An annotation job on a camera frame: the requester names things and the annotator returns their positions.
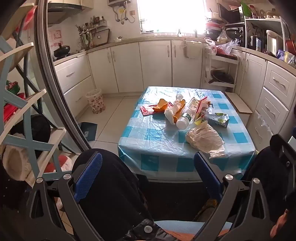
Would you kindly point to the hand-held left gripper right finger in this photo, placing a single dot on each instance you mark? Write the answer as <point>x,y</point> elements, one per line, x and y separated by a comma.
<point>208,177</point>

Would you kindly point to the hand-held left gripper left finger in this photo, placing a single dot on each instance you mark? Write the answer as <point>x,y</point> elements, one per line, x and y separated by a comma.
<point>89,177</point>

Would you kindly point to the red foil wrapper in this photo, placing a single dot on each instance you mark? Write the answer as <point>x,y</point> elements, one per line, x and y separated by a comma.
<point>148,110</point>

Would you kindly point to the person's right hand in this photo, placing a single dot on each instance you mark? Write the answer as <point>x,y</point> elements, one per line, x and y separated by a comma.
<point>281,224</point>

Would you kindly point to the person's black trousers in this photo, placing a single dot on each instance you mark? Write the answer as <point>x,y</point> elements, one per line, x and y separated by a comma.
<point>111,190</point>

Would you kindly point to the red and white plush slipper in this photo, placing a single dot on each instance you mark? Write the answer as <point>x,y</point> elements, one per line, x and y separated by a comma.
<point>62,163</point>

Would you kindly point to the crumpled clear plastic bag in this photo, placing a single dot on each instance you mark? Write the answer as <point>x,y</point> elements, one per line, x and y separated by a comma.
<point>203,139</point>

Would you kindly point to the blue dustpan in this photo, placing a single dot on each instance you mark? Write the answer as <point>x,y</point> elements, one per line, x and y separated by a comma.
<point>89,131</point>

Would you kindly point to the white bottle with green label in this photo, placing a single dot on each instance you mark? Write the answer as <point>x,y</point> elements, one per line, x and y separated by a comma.
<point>184,121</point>

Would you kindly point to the blue checkered tablecloth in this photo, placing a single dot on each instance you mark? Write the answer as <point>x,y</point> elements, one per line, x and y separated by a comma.
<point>157,139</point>

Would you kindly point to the red and yellow snack packet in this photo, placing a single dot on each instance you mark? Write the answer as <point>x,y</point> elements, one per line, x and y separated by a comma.
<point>202,110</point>

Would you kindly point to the black hat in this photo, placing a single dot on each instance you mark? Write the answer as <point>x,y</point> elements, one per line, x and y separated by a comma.
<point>39,129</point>

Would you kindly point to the orange snack packet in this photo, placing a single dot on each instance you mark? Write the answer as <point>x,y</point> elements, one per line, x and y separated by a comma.
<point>180,111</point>

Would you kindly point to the white crumpled tissue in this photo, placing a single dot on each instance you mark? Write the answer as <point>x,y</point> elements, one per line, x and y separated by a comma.
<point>171,113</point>

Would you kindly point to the white stool with wooden top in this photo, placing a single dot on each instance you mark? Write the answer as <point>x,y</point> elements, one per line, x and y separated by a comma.
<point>238,103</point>

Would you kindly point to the pink floral wastebasket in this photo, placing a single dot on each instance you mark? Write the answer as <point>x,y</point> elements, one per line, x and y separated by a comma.
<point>96,103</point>

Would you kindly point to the blue and white shelf rack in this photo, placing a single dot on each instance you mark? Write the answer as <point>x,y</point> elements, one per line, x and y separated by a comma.
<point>13,139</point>

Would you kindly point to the small white crumpled paper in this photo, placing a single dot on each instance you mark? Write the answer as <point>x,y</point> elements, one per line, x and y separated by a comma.
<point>179,96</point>

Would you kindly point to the orange peel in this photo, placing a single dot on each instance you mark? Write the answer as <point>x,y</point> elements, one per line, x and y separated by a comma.
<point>160,106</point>

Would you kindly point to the dark frying pan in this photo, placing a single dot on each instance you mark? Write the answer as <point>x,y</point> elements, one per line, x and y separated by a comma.
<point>223,77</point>

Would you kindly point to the white storage rack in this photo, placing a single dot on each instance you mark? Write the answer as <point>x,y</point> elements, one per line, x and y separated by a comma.
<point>232,69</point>

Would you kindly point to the white kitchen appliance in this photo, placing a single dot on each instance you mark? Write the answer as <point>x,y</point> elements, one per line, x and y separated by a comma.
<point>272,42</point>

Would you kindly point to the white kitchen cabinets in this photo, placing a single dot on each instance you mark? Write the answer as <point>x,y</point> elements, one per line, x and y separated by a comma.
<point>152,64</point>

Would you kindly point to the clear plastic bag with food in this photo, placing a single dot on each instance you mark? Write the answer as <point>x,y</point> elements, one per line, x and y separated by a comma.
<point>227,47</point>

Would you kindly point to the white hanging door bin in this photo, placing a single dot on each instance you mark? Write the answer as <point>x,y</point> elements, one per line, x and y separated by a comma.
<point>189,51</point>

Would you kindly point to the black wok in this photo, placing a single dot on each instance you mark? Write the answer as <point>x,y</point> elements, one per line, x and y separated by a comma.
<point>62,51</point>

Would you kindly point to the white and red plastic bag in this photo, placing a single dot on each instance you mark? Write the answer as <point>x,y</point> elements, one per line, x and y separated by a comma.
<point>211,46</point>

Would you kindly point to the black toaster oven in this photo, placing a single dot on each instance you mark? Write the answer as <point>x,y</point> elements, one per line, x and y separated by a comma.
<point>234,34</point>

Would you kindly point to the hanging bag of food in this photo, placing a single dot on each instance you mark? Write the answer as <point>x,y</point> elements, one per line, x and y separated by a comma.
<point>222,36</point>

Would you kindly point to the white appliance shelf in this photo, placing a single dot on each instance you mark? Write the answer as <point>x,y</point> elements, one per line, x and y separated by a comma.
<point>263,20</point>

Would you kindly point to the utensil rack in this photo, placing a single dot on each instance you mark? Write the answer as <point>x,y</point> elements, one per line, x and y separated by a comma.
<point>97,34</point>

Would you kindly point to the stack of pots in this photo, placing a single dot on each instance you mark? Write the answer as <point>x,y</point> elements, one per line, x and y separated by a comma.
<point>214,25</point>

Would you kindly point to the kitchen window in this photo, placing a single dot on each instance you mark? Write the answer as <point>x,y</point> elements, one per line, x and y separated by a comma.
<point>171,16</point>

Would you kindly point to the range hood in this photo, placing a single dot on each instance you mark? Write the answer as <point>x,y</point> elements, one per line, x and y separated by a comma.
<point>67,9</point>

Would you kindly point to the water heater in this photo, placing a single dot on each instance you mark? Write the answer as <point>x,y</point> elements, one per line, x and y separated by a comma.
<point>118,2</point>

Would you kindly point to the grey sliding door frame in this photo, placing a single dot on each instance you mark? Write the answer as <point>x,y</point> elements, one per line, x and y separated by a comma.
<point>49,76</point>

